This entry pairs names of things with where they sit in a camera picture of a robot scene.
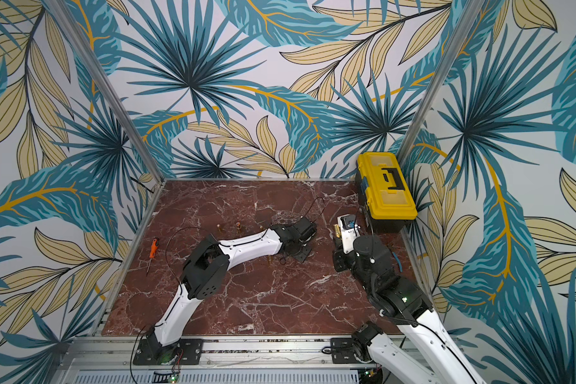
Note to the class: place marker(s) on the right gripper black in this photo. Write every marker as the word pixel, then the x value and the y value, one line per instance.
pixel 342 257

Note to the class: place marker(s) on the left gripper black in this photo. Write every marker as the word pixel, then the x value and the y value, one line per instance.
pixel 304 256

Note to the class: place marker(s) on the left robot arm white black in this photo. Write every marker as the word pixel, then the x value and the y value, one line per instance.
pixel 206 268

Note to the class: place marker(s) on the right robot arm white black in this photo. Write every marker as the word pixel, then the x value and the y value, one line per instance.
pixel 401 301

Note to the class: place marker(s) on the yellow black toolbox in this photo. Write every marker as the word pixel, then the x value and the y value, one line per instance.
pixel 383 193

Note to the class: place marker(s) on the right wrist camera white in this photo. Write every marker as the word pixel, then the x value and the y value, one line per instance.
pixel 348 231

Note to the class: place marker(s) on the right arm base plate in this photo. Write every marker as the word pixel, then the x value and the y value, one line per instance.
pixel 346 350

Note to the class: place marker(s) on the orange handled screwdriver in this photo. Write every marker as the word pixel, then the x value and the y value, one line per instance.
pixel 153 250

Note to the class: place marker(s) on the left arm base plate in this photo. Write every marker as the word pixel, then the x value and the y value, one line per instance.
pixel 185 352

